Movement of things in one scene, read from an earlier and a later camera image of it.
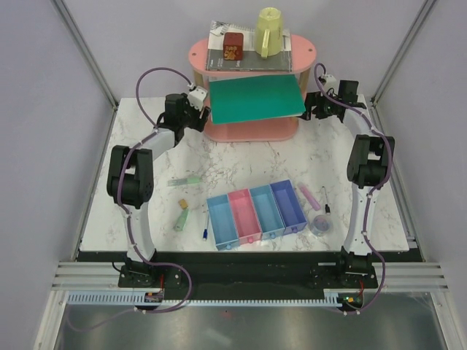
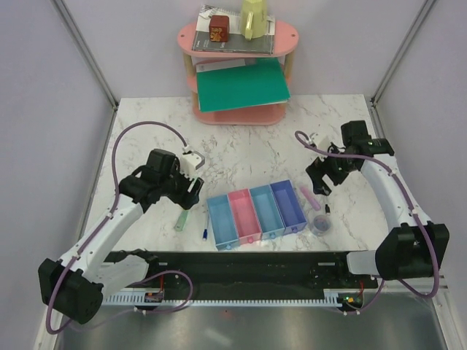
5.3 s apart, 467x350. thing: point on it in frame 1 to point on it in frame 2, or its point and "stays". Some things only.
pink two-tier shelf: x=303 y=57 to x=285 y=41
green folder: x=256 y=98 to x=240 y=83
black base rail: x=249 y=273 stays
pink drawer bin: x=246 y=218 stays
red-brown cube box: x=233 y=46 to x=219 y=28
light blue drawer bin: x=225 y=231 stays
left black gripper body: x=187 y=119 to x=176 y=187
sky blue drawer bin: x=271 y=222 stays
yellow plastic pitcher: x=269 y=32 to x=254 y=17
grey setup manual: x=252 y=60 to x=237 y=43
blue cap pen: x=205 y=234 stays
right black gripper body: x=324 y=107 to x=337 y=168
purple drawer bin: x=288 y=205 stays
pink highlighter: x=310 y=197 stays
